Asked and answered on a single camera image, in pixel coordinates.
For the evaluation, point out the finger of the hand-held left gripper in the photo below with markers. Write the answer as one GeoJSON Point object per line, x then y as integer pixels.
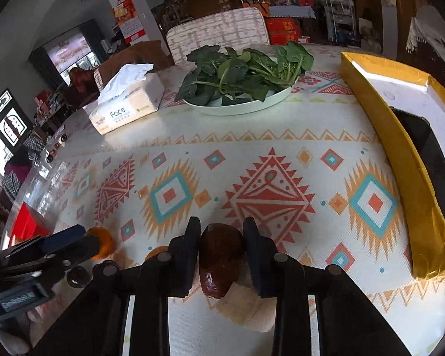
{"type": "Point", "coordinates": [78, 250]}
{"type": "Point", "coordinates": [63, 237]}

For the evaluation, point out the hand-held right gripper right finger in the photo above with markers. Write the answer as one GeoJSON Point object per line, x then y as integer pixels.
{"type": "Point", "coordinates": [256, 259]}

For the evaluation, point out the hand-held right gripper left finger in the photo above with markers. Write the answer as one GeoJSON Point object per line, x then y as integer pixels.
{"type": "Point", "coordinates": [191, 256]}

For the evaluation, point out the small orange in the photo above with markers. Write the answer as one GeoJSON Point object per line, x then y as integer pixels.
{"type": "Point", "coordinates": [105, 243]}

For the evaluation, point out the large red date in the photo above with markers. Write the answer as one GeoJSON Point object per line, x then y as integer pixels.
{"type": "Point", "coordinates": [220, 259]}

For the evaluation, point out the person's left hand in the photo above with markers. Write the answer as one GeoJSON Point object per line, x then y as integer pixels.
{"type": "Point", "coordinates": [9, 337]}

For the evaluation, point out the small dark round fruit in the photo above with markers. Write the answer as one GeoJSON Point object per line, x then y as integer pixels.
{"type": "Point", "coordinates": [78, 276]}

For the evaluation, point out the large orange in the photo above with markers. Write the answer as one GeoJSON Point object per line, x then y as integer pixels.
{"type": "Point", "coordinates": [154, 255]}

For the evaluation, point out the beige spongy block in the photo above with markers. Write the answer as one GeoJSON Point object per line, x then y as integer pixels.
{"type": "Point", "coordinates": [248, 311]}

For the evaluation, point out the patterned glass door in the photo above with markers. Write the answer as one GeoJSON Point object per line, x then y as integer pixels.
{"type": "Point", "coordinates": [7, 126]}

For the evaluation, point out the tissue pack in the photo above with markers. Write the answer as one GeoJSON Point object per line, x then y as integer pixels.
{"type": "Point", "coordinates": [129, 107]}

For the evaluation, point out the white oval plate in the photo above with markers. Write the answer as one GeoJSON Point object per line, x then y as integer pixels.
{"type": "Point", "coordinates": [237, 108]}

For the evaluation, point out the yellow taped box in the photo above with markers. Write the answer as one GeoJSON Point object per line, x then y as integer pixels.
{"type": "Point", "coordinates": [393, 148]}

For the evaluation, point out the window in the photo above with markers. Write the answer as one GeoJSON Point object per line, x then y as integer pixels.
{"type": "Point", "coordinates": [70, 55]}

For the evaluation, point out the spinach leaves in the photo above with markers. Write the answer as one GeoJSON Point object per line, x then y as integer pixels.
{"type": "Point", "coordinates": [237, 74]}

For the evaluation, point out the brown chair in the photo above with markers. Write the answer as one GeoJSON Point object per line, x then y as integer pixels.
{"type": "Point", "coordinates": [148, 53]}

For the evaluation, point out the black tray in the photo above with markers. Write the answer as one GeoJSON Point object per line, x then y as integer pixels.
{"type": "Point", "coordinates": [430, 148]}

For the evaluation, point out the patterned chair back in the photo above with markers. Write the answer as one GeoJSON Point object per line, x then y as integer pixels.
{"type": "Point", "coordinates": [215, 29]}

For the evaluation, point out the red gift box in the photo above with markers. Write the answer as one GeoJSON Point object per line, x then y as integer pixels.
{"type": "Point", "coordinates": [283, 25]}

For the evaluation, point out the blue checkered cloth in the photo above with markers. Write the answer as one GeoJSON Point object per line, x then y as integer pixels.
{"type": "Point", "coordinates": [293, 12]}

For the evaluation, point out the metal shelf rack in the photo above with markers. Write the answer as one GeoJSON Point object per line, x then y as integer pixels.
{"type": "Point", "coordinates": [339, 18]}

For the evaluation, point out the wooden staircase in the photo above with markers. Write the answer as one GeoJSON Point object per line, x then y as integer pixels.
{"type": "Point", "coordinates": [181, 0]}

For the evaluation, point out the white fringed cloth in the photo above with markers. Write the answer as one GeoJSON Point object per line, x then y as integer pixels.
{"type": "Point", "coordinates": [430, 33]}

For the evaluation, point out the red wall calendar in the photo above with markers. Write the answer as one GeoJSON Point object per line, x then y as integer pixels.
{"type": "Point", "coordinates": [128, 18]}

